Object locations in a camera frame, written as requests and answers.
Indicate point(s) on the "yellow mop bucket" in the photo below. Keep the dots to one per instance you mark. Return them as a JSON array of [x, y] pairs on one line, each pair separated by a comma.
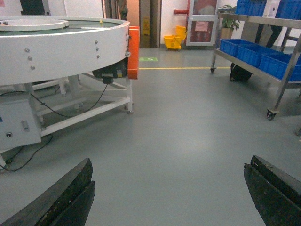
[[175, 41]]

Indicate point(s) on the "blue bin on cart left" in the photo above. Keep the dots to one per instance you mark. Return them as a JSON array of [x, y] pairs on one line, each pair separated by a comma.
[[230, 46]]

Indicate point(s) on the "orange guard panel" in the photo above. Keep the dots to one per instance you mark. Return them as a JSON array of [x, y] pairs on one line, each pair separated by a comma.
[[133, 48]]

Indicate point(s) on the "white control box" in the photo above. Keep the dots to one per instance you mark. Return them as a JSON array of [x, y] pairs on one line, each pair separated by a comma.
[[19, 124]]

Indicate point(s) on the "white round conveyor machine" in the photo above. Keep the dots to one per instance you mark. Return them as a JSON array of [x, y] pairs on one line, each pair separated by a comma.
[[74, 68]]

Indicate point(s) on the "blue bin on cart right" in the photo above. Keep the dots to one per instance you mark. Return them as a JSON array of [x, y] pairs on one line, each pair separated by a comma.
[[276, 66]]

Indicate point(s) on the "blue bin on cart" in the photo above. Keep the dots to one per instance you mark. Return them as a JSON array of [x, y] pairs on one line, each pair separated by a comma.
[[276, 66], [251, 54], [230, 46]]

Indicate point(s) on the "blue bin on cart middle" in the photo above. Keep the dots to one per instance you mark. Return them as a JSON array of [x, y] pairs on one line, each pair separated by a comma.
[[251, 54]]

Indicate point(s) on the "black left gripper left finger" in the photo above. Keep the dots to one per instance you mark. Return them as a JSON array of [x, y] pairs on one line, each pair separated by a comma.
[[66, 203]]

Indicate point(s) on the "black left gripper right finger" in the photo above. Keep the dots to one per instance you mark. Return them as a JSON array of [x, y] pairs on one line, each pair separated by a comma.
[[276, 194]]

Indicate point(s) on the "potted green plant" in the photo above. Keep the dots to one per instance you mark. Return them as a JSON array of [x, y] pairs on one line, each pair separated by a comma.
[[228, 25]]

